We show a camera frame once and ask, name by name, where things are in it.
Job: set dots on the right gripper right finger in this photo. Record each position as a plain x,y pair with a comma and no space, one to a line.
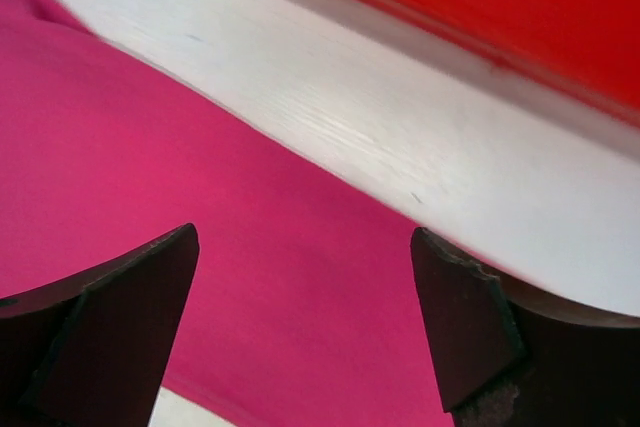
506,353

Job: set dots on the pink trousers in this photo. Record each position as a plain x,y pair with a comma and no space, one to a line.
303,310

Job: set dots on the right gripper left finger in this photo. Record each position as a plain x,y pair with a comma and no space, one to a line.
91,349

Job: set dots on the red plastic tray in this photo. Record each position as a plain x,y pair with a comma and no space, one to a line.
588,49

